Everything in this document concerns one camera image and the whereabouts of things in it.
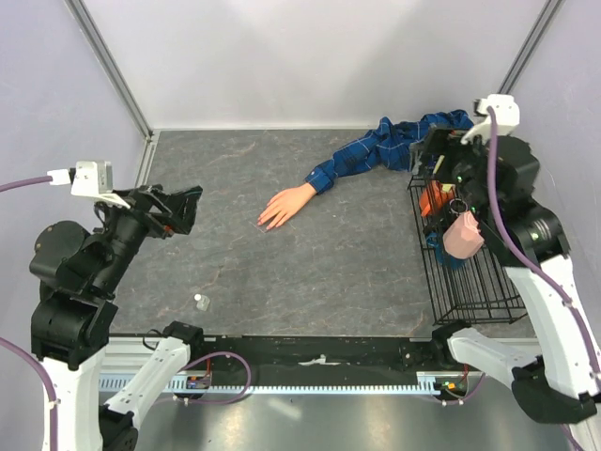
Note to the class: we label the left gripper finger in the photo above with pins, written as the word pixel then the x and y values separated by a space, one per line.
pixel 183 204
pixel 178 222

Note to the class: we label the blue cup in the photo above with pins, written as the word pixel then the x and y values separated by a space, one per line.
pixel 433 240

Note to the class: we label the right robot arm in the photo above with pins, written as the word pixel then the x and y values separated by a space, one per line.
pixel 492 178

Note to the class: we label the light blue cable duct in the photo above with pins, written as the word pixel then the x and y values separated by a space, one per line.
pixel 419 384

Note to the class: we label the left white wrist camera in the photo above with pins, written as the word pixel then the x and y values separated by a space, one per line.
pixel 89 179

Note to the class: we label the black wire rack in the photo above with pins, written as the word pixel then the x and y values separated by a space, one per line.
pixel 479 293

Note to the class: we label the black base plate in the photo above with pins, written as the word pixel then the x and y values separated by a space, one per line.
pixel 306 359

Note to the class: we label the blue plaid shirt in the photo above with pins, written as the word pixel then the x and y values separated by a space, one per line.
pixel 388 144

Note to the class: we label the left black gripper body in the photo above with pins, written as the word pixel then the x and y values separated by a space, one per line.
pixel 136 222

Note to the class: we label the pink mug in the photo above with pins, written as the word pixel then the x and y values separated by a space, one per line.
pixel 462 240

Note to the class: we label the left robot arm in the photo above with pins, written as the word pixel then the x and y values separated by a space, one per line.
pixel 79 272

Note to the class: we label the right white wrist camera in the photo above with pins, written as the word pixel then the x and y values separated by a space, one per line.
pixel 498 114

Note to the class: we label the orange cup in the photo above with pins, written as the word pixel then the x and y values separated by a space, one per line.
pixel 435 195

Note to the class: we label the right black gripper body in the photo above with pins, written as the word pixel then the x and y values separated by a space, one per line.
pixel 460 162

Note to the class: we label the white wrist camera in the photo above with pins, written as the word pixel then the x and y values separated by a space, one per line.
pixel 498 114
pixel 89 179

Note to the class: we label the small black ring cup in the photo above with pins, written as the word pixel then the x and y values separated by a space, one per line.
pixel 457 206

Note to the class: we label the clear nail polish bottle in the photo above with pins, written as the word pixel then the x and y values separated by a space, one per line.
pixel 202 302

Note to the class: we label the mannequin hand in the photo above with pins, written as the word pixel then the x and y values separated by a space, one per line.
pixel 284 205

